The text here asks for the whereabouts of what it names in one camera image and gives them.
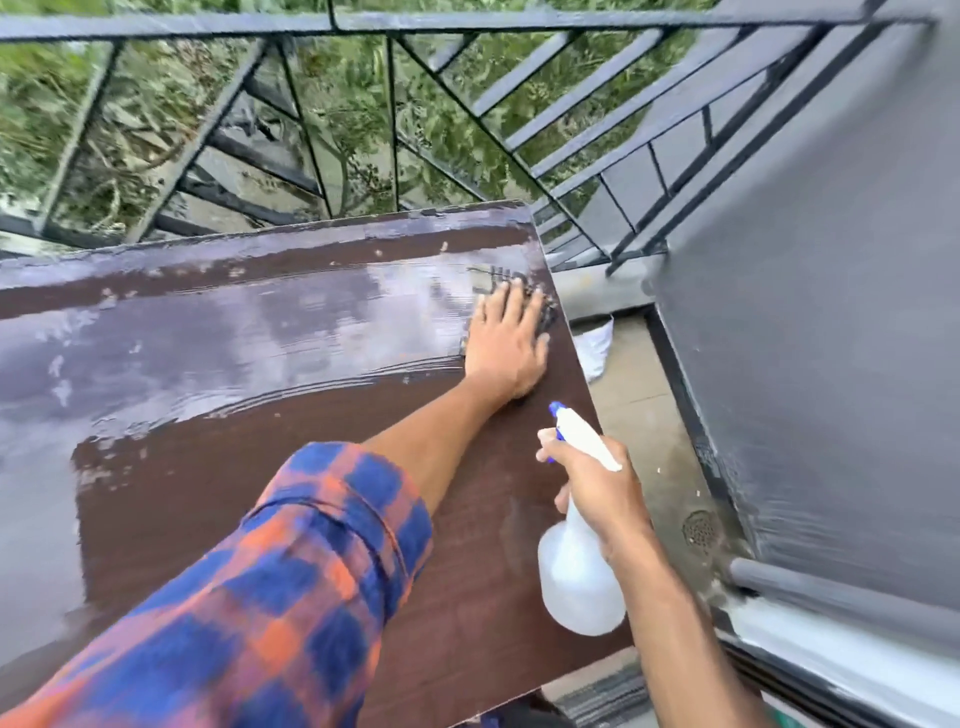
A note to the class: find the person's right hand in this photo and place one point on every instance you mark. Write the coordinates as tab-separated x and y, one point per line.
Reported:
611	502

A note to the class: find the person's left hand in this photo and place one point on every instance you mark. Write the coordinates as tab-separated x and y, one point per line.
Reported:
504	352

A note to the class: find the person's left thumb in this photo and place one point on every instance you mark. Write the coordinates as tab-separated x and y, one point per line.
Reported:
544	352

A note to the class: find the person's left middle finger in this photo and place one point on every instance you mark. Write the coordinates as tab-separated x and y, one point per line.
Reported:
516	298

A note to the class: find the person's right fingers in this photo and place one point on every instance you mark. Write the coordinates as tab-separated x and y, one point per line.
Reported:
551	452

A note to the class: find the person's left little finger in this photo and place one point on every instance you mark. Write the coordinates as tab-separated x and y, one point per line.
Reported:
480	316

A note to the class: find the dark scrubbing cloth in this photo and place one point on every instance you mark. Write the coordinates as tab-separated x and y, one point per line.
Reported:
546	309

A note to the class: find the white spray bottle blue nozzle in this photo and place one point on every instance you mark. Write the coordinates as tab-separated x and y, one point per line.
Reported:
577	577

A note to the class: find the person's left forearm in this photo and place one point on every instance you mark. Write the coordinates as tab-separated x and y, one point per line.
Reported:
435	442

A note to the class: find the person's right forearm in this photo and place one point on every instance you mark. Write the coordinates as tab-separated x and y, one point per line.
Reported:
679	637

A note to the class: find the white crumpled cloth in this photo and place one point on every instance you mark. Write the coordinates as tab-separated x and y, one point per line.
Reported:
595	349

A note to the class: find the round metal floor drain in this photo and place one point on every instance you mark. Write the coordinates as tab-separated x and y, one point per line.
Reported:
700	529

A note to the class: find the green trees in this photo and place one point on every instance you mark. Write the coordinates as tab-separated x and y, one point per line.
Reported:
352	97

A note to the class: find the grey striped doormat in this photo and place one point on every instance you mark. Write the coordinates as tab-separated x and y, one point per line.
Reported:
607	701

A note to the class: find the black metal balcony railing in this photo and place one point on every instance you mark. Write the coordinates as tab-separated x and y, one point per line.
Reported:
225	127

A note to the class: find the grey pipe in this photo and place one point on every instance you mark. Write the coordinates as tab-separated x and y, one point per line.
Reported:
840	600

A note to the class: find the blue orange plaid shirt sleeve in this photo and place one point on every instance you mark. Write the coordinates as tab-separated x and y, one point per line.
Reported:
247	600

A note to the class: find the white sliding door frame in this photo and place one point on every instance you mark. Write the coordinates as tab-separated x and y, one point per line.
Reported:
825	667

